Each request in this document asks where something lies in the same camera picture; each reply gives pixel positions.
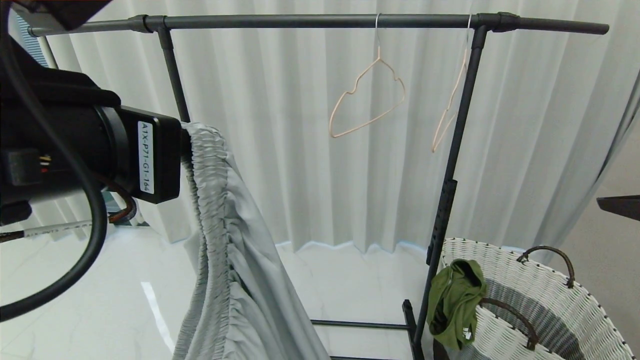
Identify green garment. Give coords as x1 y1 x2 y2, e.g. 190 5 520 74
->
429 258 488 351

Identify white laundry basket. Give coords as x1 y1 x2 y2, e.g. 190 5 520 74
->
432 237 636 360

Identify pink clothes hanger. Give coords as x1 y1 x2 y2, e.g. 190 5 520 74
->
431 14 473 154
329 14 407 139

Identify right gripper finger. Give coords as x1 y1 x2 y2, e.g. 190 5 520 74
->
596 195 640 222

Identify window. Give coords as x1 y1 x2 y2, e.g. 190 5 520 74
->
15 12 151 227

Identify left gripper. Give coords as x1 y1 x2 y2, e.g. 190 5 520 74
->
0 105 182 227

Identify black clothes rack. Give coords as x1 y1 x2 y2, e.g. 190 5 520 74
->
27 11 610 360

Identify pale grey shorts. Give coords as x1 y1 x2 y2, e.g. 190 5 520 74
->
172 121 331 360

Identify black cable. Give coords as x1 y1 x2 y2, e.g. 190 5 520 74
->
0 0 109 322

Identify white curtain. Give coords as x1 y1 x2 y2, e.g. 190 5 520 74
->
22 197 131 243
30 0 640 253

